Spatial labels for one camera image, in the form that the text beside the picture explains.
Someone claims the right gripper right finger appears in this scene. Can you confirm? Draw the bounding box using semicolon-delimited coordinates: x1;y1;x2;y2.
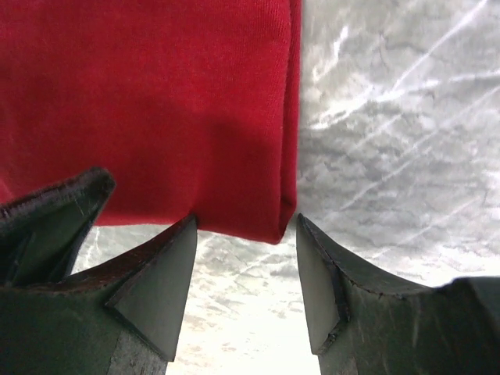
296;216;499;374

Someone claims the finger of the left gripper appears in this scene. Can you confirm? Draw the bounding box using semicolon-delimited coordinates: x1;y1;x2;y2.
1;168;116;287

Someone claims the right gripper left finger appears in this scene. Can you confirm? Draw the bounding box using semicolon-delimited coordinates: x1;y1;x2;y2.
1;216;197;374

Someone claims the red t-shirt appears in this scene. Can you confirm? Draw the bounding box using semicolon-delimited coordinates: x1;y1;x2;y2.
1;1;302;244

